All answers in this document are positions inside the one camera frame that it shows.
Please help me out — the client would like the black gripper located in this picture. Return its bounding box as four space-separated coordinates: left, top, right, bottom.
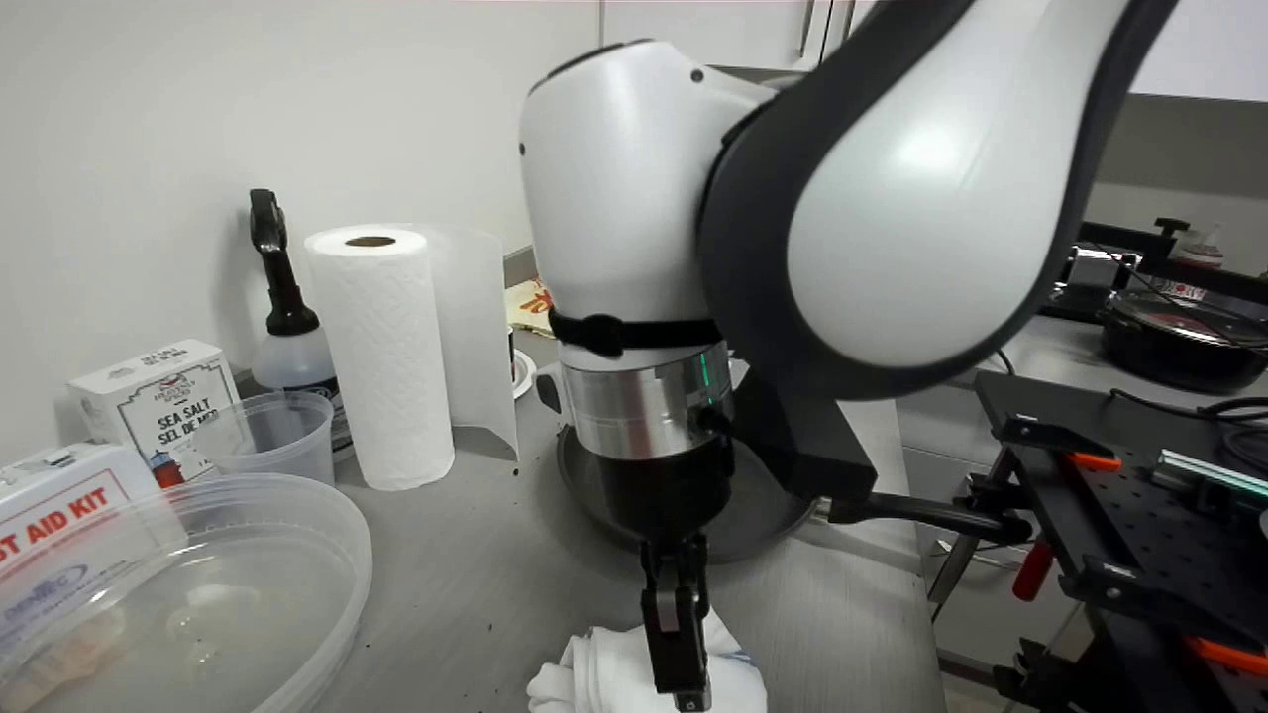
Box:
575 438 739 713

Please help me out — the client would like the white cloth with blue stripes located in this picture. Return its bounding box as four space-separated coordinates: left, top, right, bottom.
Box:
523 619 771 713

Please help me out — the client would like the dark nonstick frying pan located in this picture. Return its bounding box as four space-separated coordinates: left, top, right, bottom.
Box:
550 430 1035 568

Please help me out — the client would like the small white plate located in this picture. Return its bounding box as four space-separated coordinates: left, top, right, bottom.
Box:
508 346 540 405

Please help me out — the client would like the yellow printed bag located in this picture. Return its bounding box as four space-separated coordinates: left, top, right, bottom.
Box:
503 273 553 334

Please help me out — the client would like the white paper towel roll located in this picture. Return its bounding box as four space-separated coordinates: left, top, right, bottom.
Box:
299 223 523 494

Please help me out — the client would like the small clear plastic container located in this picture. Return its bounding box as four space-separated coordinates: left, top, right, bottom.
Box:
181 390 339 487

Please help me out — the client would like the large clear plastic bowl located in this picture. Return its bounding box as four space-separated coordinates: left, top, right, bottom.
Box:
0 471 375 713

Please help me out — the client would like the spray bottle with black nozzle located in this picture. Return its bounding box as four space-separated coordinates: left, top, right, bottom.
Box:
245 185 339 394

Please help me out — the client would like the silver toaster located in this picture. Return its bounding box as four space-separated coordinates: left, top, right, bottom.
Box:
1054 240 1125 294

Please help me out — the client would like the white sea salt box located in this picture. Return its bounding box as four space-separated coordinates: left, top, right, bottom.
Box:
66 338 255 490

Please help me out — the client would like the black round hot plate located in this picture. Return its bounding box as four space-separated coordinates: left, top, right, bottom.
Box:
1103 273 1268 396

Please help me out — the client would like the white first aid kit box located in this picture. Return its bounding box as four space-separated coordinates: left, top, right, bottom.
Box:
0 438 191 626

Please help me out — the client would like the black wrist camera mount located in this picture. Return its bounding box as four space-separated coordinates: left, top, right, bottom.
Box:
723 372 883 506

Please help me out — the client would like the red handled bar clamp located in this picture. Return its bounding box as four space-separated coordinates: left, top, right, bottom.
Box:
924 471 1060 626

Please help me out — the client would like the orange handled clamp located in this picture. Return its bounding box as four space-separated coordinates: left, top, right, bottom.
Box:
990 413 1125 481
1179 635 1268 680

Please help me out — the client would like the black robot mount table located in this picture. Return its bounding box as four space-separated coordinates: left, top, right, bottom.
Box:
974 372 1268 713

